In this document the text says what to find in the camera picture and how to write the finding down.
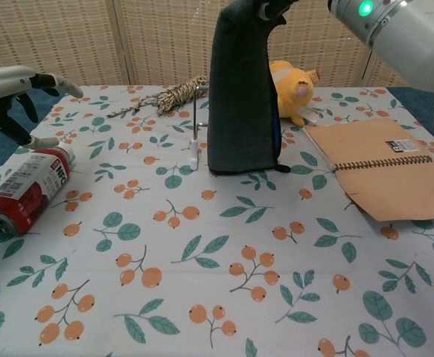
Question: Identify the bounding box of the braided rope bundle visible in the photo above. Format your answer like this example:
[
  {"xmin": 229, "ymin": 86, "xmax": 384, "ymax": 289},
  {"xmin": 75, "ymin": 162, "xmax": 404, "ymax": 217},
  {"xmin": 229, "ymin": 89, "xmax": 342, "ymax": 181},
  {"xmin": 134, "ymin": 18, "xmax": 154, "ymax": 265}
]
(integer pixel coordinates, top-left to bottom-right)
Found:
[{"xmin": 106, "ymin": 75, "xmax": 210, "ymax": 119}]

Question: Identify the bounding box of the red juice bottle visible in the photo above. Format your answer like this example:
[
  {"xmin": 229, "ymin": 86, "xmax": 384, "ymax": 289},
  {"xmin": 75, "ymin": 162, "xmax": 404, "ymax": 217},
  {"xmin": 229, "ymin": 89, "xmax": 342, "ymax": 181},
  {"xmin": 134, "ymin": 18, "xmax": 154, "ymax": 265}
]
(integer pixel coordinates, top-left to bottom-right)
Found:
[{"xmin": 0, "ymin": 143, "xmax": 75, "ymax": 237}]

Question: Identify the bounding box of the metal wire stand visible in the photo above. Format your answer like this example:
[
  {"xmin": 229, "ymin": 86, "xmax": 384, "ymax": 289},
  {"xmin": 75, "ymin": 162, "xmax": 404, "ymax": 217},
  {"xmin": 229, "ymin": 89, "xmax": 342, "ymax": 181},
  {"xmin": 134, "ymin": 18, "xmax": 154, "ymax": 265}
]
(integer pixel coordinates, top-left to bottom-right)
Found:
[{"xmin": 188, "ymin": 84, "xmax": 210, "ymax": 169}]

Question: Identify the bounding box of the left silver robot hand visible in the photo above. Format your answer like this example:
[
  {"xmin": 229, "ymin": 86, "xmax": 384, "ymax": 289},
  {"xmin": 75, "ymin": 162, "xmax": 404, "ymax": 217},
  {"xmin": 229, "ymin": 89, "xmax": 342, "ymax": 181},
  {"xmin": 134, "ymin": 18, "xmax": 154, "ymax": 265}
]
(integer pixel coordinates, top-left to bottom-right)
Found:
[{"xmin": 0, "ymin": 65, "xmax": 84, "ymax": 148}]

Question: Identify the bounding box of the floral print tablecloth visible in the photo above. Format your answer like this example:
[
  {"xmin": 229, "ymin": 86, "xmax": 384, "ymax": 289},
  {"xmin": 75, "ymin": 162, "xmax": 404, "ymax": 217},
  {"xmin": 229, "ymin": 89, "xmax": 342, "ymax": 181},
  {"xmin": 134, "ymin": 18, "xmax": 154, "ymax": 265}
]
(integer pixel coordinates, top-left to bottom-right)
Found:
[{"xmin": 0, "ymin": 84, "xmax": 434, "ymax": 357}]

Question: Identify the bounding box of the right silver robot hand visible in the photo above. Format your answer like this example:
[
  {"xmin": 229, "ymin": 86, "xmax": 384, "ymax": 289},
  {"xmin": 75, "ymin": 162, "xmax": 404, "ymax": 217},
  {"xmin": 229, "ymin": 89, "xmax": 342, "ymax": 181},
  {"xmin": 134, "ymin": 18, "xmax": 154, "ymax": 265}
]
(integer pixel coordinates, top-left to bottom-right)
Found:
[{"xmin": 255, "ymin": 0, "xmax": 299, "ymax": 22}]

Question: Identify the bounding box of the blue cloth with dark back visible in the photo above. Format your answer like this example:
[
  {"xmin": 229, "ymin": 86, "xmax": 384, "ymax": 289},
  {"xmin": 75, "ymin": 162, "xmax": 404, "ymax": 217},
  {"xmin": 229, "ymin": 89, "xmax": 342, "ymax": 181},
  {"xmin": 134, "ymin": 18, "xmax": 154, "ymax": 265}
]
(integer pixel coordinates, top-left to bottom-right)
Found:
[{"xmin": 205, "ymin": 0, "xmax": 291, "ymax": 176}]

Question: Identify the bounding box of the yellow plush toy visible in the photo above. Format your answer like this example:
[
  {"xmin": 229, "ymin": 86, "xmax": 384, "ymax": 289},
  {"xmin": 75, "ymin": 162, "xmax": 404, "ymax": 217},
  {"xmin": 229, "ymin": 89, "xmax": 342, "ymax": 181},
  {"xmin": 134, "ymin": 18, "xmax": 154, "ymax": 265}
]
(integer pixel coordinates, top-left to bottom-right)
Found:
[{"xmin": 269, "ymin": 59, "xmax": 320, "ymax": 127}]

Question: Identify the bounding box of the kraft spiral notebook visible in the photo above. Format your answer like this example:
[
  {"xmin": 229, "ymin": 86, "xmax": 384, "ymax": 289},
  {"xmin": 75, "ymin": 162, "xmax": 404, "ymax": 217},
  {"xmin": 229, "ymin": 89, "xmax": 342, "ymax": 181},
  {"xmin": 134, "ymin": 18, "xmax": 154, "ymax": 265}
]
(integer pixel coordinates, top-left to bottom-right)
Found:
[{"xmin": 304, "ymin": 118, "xmax": 434, "ymax": 222}]

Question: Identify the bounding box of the woven folding screen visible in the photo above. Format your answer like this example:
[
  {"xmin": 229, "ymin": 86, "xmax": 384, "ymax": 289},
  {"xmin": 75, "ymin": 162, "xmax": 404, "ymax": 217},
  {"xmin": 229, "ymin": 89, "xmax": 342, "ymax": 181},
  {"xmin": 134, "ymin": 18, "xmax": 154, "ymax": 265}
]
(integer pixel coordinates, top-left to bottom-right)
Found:
[{"xmin": 0, "ymin": 0, "xmax": 434, "ymax": 90}]

